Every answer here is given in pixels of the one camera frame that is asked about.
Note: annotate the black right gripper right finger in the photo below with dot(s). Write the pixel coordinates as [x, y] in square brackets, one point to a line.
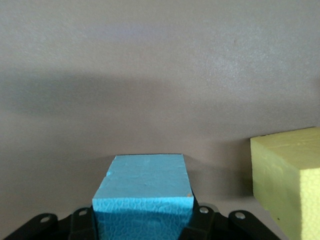
[225, 228]

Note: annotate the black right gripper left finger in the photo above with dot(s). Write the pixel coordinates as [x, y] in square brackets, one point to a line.
[45, 228]

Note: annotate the yellow foam block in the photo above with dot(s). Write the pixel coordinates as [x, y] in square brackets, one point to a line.
[287, 175]

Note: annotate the blue foam block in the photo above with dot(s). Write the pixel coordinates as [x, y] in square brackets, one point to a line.
[145, 180]

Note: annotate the paper table cover sheet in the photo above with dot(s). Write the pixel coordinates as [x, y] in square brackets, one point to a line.
[160, 62]

